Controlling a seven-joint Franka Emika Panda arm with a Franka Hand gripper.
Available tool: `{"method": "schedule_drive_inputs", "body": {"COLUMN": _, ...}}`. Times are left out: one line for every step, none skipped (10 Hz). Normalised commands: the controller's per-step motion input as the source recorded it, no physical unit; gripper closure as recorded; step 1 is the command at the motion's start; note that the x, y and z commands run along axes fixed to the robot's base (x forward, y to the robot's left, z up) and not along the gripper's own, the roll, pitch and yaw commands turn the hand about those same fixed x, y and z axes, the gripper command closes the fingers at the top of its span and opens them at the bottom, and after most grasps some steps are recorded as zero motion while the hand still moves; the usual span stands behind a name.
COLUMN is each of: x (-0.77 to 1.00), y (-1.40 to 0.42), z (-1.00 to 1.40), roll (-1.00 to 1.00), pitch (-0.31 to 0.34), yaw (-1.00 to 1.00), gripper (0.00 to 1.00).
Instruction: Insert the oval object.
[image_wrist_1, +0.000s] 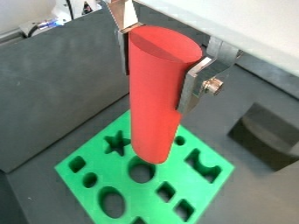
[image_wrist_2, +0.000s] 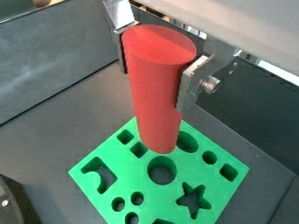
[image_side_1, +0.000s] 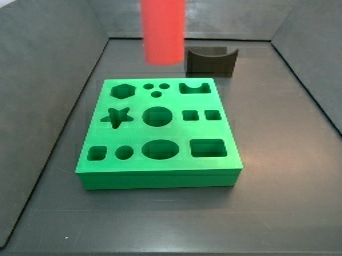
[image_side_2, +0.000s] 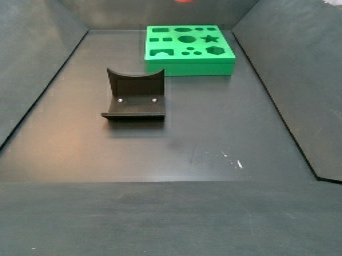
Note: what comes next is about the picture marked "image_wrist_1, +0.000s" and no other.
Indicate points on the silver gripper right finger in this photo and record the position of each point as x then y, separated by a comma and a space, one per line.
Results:
201, 79

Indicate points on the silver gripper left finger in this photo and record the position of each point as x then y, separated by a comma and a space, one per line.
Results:
125, 15

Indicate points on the red oval peg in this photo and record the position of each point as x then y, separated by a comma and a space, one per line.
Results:
161, 55

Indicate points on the white robot base equipment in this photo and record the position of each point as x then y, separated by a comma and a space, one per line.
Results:
65, 11

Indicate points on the black foam block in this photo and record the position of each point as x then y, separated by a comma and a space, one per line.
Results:
268, 136

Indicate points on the green shape sorter board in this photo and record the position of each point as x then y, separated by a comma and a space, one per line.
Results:
122, 190

